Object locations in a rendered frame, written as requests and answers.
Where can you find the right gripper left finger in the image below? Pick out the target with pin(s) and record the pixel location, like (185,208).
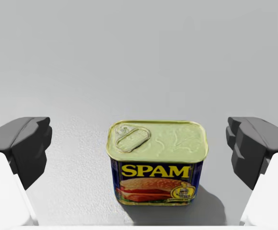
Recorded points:
(14,167)

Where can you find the green and blue rectangular can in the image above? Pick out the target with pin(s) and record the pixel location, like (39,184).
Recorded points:
(157,163)

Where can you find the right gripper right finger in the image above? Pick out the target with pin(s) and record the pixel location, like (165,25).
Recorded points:
(261,165)

